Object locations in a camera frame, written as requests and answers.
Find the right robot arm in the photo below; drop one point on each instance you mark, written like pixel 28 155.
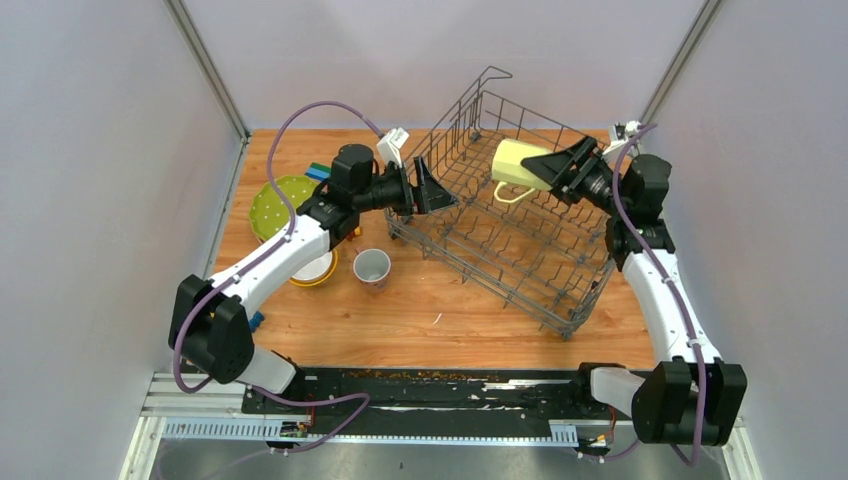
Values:
pixel 692 396

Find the pale yellow mug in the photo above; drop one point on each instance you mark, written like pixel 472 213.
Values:
pixel 507 170

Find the grey wire dish rack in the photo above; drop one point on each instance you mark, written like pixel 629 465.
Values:
pixel 539 255

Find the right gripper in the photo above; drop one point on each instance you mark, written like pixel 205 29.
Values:
pixel 555 168

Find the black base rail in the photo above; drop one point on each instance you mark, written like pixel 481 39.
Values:
pixel 407 403

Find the green polka dot plate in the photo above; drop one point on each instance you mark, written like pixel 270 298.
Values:
pixel 268 214

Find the green blue toy block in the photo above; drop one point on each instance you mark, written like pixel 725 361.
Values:
pixel 318 172

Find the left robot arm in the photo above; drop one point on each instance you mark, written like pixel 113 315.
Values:
pixel 210 320

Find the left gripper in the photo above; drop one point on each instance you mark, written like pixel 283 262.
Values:
pixel 432 193

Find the yellow bowl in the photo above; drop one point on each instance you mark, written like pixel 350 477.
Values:
pixel 324 279

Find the white bowl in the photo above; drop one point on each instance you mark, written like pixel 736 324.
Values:
pixel 315 270

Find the blue toy brick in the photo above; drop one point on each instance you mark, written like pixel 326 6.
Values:
pixel 256 321

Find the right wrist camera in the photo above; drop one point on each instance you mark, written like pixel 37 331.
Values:
pixel 619 134

